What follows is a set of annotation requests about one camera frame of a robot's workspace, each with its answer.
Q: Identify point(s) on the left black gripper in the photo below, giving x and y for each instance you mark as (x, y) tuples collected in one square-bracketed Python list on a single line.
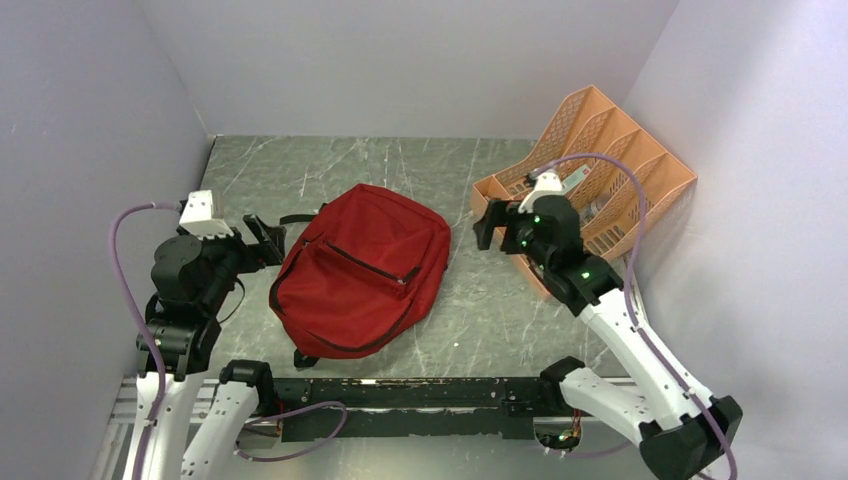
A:
[(269, 247)]

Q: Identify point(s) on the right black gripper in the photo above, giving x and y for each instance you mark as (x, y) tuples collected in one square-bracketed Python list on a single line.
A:
[(499, 213)]

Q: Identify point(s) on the red student backpack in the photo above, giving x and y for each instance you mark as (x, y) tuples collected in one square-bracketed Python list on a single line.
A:
[(368, 266)]

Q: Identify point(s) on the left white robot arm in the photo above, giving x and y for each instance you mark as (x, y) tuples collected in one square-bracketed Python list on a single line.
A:
[(193, 273)]

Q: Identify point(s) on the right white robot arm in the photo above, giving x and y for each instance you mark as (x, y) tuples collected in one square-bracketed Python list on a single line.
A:
[(616, 331)]

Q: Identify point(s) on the white green box in organizer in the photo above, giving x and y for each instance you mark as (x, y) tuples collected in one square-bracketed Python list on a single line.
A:
[(576, 177)]

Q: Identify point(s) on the orange plastic file organizer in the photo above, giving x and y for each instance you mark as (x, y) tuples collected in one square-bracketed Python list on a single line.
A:
[(634, 179)]

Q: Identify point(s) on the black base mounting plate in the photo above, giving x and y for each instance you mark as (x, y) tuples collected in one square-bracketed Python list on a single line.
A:
[(511, 408)]

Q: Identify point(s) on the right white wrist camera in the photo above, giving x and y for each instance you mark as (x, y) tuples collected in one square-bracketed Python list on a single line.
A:
[(544, 184)]

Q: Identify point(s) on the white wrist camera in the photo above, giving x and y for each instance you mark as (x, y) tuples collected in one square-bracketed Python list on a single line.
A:
[(544, 184), (203, 216)]

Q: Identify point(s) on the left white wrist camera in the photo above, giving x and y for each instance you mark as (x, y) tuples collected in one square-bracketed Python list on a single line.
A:
[(203, 216)]

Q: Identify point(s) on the aluminium rail frame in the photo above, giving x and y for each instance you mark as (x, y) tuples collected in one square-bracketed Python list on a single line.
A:
[(191, 428)]

